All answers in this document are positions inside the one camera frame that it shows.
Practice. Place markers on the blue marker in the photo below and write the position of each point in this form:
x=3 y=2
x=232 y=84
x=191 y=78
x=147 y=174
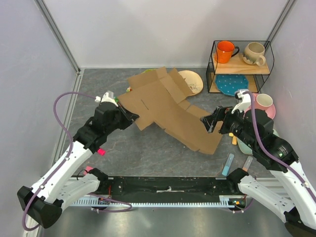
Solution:
x=228 y=164

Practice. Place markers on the cream plate with branch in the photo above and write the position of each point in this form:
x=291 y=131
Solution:
x=193 y=80

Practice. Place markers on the orange mug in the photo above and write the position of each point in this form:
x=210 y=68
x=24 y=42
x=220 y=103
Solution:
x=225 y=50

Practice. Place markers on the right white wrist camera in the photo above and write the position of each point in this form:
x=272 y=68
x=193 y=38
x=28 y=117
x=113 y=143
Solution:
x=243 y=100

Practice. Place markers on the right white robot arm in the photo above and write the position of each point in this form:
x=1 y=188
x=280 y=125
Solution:
x=255 y=129

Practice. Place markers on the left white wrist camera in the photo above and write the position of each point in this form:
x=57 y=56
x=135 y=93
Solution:
x=107 y=97

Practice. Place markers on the brown cardboard box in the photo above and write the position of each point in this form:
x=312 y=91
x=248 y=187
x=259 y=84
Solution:
x=161 y=97

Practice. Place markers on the blue polka dot plate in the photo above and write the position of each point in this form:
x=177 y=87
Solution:
x=229 y=84

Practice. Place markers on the pink black marker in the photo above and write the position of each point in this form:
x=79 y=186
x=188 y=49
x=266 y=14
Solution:
x=101 y=152

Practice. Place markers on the beige ceramic mug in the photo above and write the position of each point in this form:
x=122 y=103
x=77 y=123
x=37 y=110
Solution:
x=254 y=54

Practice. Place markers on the mint green square plate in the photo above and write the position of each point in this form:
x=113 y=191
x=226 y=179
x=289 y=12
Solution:
x=247 y=150

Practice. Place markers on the pink saucer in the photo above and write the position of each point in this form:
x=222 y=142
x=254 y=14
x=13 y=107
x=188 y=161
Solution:
x=271 y=112

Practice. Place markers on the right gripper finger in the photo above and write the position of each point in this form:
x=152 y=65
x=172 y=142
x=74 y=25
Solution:
x=218 y=114
x=208 y=123

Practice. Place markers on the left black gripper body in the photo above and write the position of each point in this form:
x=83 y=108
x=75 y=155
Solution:
x=121 y=121

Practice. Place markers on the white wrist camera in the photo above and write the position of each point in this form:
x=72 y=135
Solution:
x=107 y=97
x=243 y=100

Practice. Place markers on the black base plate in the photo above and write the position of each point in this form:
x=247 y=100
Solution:
x=167 y=189

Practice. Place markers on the pink cup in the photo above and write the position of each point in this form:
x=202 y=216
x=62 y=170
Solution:
x=263 y=101

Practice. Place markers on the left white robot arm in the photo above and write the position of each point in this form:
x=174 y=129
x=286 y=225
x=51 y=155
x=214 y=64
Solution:
x=46 y=199

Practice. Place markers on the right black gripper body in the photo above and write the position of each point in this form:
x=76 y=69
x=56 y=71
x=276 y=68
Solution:
x=233 y=123

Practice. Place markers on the black wire shelf rack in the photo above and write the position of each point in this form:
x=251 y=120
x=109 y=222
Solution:
x=255 y=74

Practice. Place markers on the yellow marker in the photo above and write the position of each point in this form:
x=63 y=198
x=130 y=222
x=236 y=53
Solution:
x=234 y=139

